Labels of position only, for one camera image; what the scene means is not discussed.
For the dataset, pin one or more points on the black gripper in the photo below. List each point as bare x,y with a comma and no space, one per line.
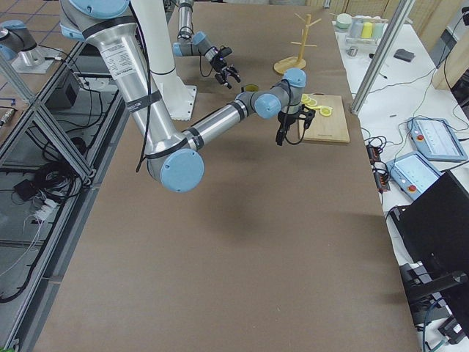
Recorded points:
218,64
284,120

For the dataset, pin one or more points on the dark teal mug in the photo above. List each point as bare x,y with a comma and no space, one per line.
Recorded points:
250,88

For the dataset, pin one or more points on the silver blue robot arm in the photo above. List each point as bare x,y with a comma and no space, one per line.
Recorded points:
133,40
198,44

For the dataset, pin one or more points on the wooden mug rack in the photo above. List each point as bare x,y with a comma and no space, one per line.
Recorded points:
281,66

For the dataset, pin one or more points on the small metal cup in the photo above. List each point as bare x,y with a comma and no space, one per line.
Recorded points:
352,51

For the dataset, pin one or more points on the yellow cup on tray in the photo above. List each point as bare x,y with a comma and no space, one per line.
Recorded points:
367,30

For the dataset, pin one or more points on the grey cup on tray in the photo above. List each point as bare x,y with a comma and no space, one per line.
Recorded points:
356,28

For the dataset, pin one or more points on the lemon slice on knife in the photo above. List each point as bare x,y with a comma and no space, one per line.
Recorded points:
326,111

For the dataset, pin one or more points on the wooden cutting board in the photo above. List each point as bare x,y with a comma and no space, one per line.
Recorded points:
328,129

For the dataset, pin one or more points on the black power strip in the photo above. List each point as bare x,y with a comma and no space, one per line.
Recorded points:
379,169

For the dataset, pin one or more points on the pale green bowl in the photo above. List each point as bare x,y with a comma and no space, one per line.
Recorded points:
343,21

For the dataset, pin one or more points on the black flat pad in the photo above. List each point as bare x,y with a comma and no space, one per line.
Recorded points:
404,55

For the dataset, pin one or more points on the near teach pendant tablet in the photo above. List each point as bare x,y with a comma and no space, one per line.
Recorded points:
413,173

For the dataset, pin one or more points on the teach pendant tablet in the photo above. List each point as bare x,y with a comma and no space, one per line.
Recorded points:
413,173
435,140

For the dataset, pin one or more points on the far teach pendant tablet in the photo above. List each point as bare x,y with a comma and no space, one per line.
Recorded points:
435,140

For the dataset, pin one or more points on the black monitor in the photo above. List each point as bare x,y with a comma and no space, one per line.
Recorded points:
434,228

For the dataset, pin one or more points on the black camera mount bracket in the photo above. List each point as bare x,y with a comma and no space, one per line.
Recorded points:
305,114

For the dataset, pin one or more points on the white pedestal column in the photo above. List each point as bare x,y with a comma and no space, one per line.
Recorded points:
178,97

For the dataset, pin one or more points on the aluminium frame post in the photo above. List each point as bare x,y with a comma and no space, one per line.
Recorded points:
390,34

